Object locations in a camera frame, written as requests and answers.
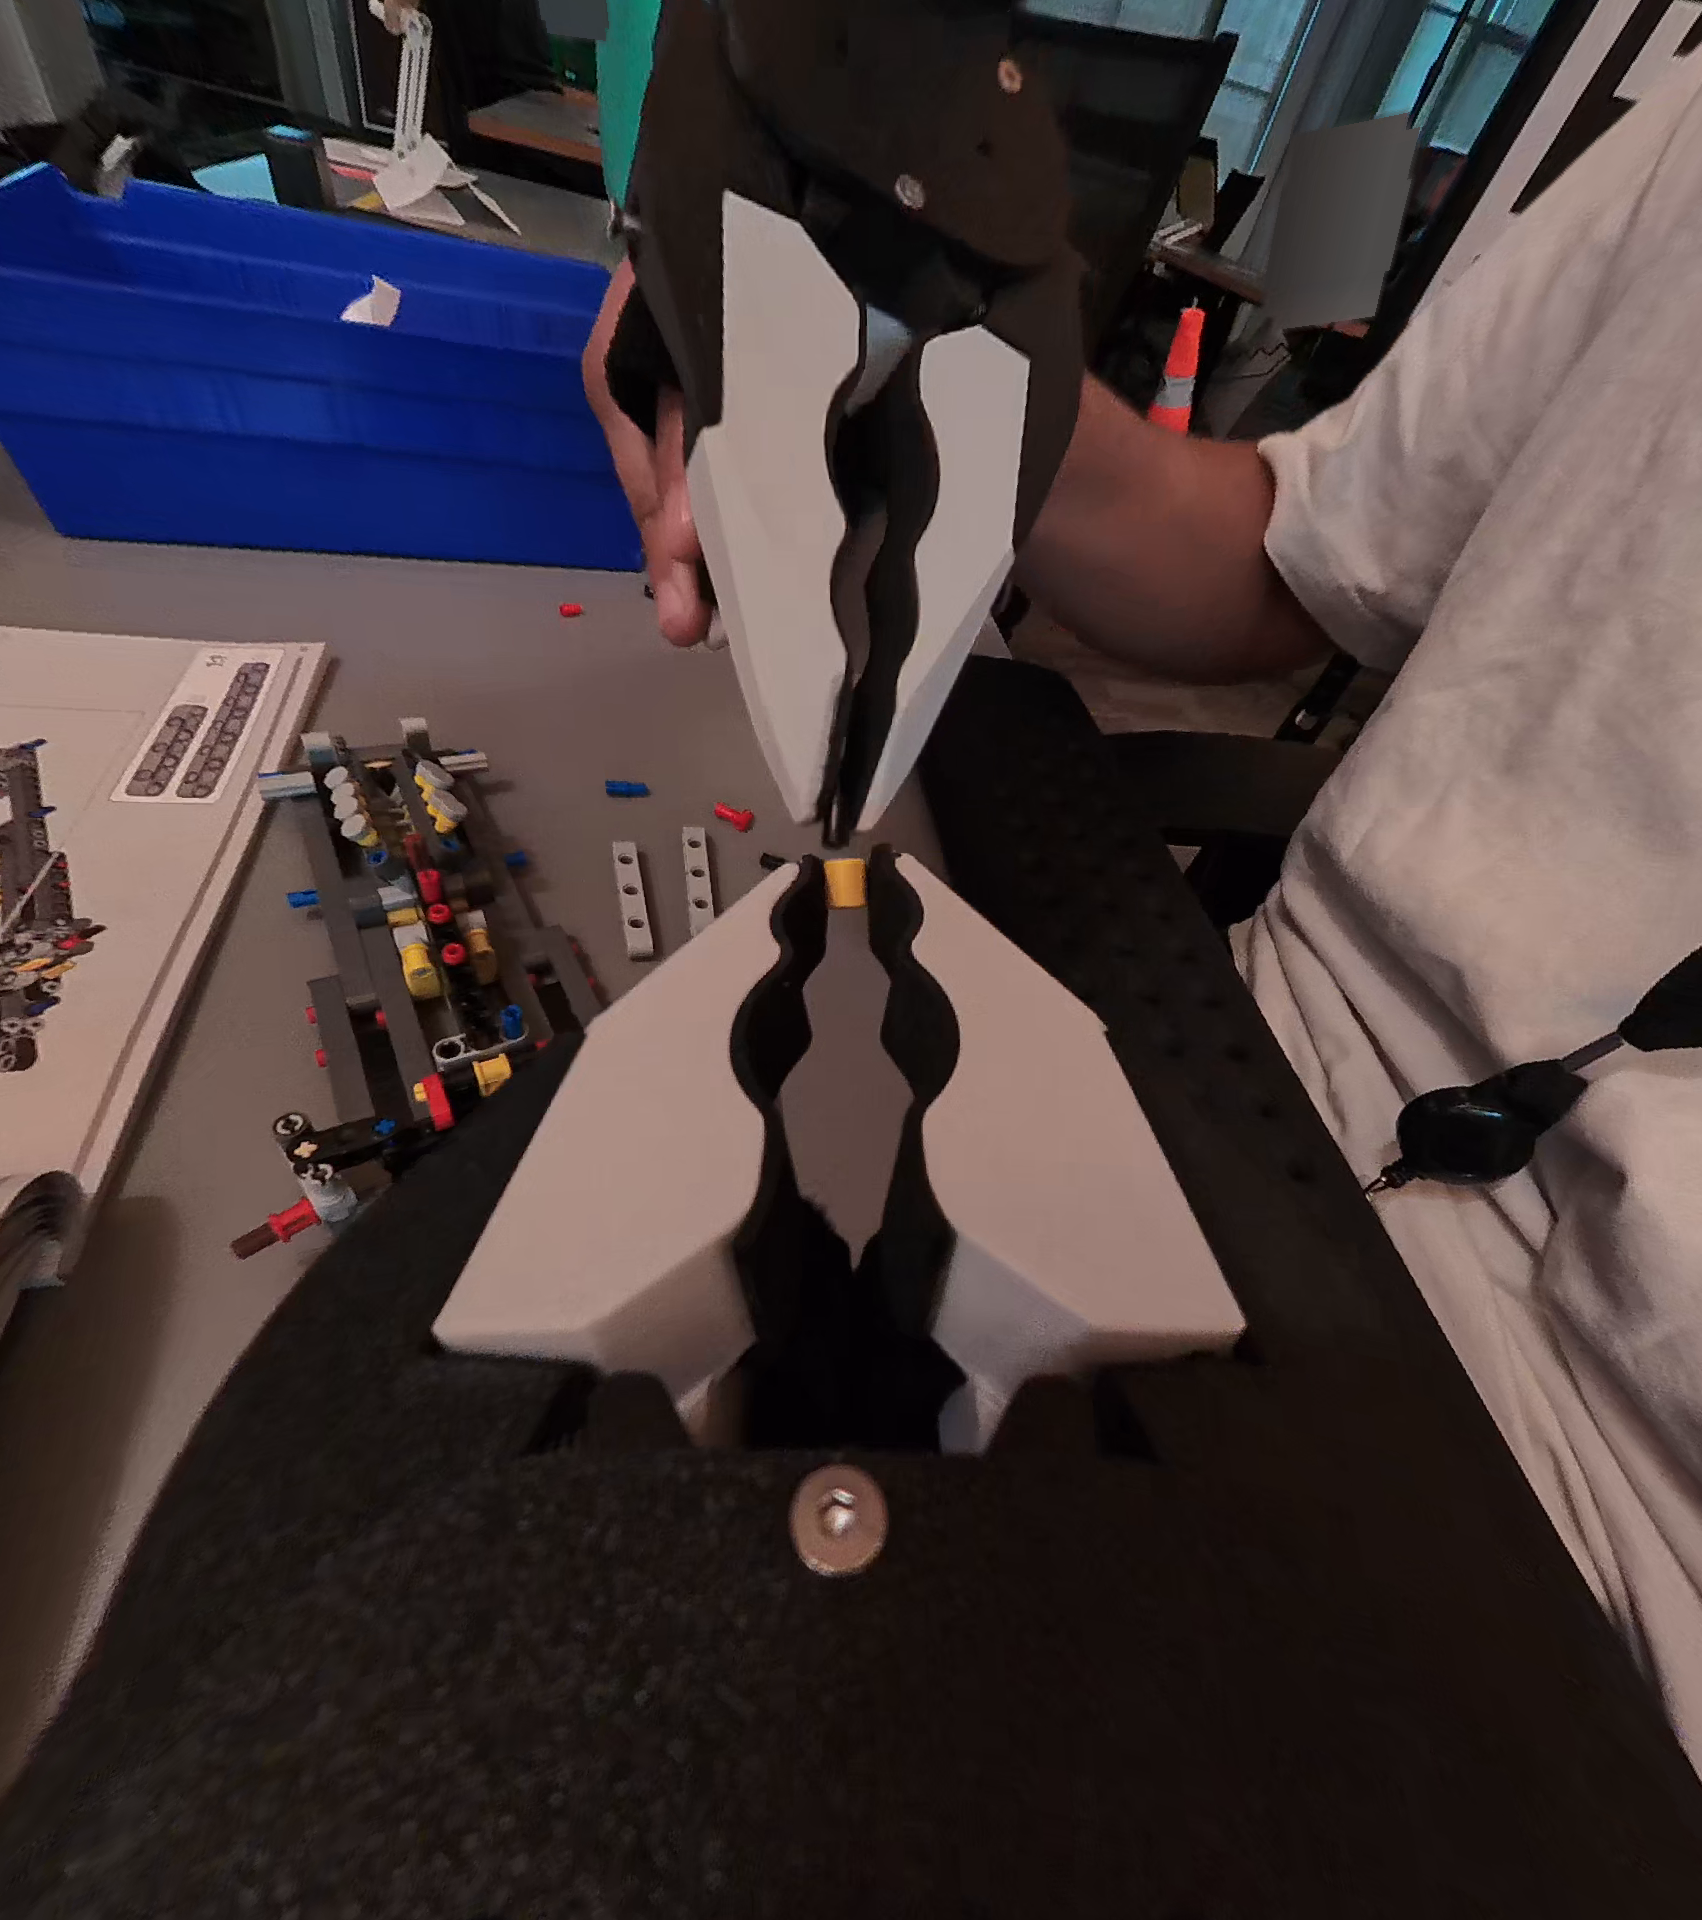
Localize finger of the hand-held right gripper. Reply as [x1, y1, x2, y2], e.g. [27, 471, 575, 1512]
[848, 318, 1034, 834]
[681, 186, 885, 827]

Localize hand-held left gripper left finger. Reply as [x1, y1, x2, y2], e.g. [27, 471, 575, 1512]
[430, 858, 812, 1449]

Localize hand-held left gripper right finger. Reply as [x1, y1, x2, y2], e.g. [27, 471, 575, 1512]
[865, 848, 1250, 1449]

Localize grey lego car chassis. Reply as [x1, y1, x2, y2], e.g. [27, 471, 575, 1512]
[232, 715, 613, 1262]

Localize tan board on white arm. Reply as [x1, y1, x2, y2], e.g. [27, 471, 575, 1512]
[326, 0, 524, 237]

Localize person's right forearm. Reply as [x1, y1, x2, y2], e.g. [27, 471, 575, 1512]
[1008, 365, 1334, 683]

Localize scattered small lego pins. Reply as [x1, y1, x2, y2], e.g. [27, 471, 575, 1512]
[557, 575, 790, 871]

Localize lego instruction booklet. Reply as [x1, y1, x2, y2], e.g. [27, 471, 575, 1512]
[0, 617, 332, 1667]

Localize person's right hand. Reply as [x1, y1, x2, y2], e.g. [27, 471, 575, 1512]
[580, 266, 733, 652]

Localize orange traffic cone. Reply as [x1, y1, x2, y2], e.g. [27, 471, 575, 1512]
[1148, 303, 1214, 437]

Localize black mesh office chair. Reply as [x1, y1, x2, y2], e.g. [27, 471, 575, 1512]
[1046, 21, 1244, 392]

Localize black perforated mat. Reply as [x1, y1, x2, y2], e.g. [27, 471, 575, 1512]
[921, 655, 1407, 1352]

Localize blue plastic bin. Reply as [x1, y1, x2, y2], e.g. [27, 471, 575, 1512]
[0, 161, 646, 575]

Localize black box with blue top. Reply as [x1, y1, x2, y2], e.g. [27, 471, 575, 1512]
[262, 124, 337, 211]

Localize white printed t-shirt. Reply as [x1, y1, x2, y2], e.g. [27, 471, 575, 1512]
[1229, 0, 1702, 1920]

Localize white sign with black pattern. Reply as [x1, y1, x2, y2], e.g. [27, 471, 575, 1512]
[1458, 0, 1702, 280]

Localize black curved clamp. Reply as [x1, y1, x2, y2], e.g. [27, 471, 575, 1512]
[48, 86, 177, 200]

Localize green tote with handle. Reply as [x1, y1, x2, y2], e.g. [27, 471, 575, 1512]
[595, 0, 667, 211]

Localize black strap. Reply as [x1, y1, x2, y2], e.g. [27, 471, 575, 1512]
[1364, 861, 1702, 1201]

